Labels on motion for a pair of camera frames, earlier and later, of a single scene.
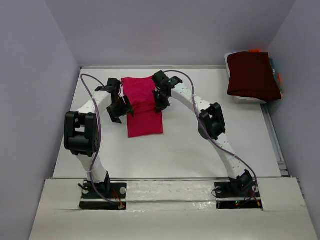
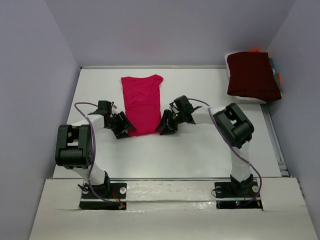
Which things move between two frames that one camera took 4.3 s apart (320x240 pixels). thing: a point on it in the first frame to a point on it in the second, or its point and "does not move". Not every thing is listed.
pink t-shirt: x=146 y=120 does not move
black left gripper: x=126 y=108 to x=120 y=132
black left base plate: x=115 y=191 does not move
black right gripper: x=160 y=106 to x=170 y=128
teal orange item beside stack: x=277 y=75 does not move
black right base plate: x=237 y=195 does not move
